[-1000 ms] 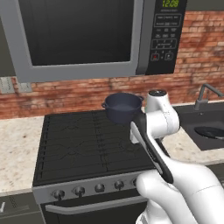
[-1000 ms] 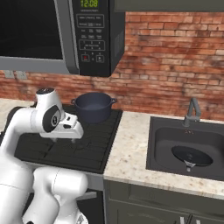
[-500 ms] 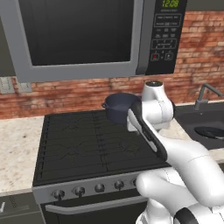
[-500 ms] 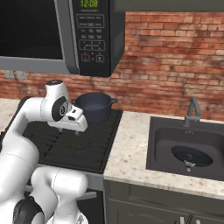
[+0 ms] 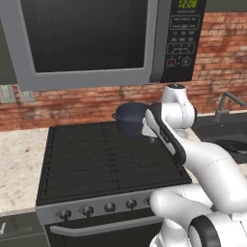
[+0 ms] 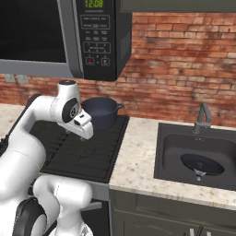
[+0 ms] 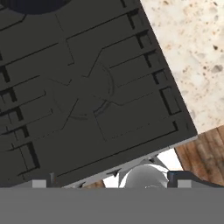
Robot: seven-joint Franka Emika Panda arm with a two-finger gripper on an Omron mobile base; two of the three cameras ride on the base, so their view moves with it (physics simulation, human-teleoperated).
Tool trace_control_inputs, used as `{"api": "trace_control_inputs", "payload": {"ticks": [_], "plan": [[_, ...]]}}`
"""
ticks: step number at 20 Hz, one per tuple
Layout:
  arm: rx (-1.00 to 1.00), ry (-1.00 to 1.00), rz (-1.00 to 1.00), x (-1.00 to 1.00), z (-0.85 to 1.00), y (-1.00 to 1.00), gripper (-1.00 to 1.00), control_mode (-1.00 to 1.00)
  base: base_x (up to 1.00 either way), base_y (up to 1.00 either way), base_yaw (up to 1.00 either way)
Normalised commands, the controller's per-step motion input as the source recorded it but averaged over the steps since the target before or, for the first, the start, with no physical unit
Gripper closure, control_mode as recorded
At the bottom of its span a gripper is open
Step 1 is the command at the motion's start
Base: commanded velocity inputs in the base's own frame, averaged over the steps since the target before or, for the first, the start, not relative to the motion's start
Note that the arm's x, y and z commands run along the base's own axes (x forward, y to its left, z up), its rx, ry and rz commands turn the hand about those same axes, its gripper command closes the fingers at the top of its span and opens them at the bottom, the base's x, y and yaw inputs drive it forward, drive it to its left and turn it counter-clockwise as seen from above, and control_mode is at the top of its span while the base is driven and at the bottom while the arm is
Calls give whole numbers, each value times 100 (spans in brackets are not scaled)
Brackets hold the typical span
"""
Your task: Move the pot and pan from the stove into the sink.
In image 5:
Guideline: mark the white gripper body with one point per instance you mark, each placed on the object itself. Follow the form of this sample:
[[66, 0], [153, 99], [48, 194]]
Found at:
[[148, 130]]

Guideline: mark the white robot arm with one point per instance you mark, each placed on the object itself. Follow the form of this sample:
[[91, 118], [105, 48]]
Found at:
[[212, 167]]

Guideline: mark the dark blue pot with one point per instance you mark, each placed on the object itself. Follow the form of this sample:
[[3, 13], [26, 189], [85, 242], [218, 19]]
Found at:
[[130, 119]]

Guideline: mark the black and grey stove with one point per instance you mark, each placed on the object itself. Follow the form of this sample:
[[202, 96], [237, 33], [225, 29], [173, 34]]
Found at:
[[96, 160]]

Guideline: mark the dark sink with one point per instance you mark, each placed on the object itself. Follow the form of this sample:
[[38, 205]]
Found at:
[[212, 131]]

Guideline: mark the dark stove knob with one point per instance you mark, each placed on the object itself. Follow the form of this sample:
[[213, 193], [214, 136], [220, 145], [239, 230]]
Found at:
[[148, 201], [131, 203], [87, 211], [109, 207], [64, 214]]

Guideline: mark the grey tap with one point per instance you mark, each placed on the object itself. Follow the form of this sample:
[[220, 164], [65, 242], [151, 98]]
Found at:
[[223, 111]]

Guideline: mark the grey and black microwave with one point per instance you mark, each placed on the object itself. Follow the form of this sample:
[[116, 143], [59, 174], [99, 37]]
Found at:
[[180, 38]]

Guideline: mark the grey microwave door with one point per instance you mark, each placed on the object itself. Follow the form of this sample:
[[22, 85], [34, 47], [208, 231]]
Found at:
[[87, 35]]

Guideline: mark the black oven door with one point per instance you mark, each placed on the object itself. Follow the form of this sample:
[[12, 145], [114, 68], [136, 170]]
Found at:
[[106, 239]]

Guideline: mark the grey dishwasher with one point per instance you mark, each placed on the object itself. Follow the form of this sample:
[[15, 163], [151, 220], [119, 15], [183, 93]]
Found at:
[[19, 231]]

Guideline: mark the grey wall socket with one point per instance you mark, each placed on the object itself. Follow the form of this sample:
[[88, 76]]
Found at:
[[27, 96], [6, 94]]

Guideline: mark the dark grey wall cupboard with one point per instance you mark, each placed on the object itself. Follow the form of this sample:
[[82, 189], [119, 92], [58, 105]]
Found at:
[[226, 5], [6, 54]]

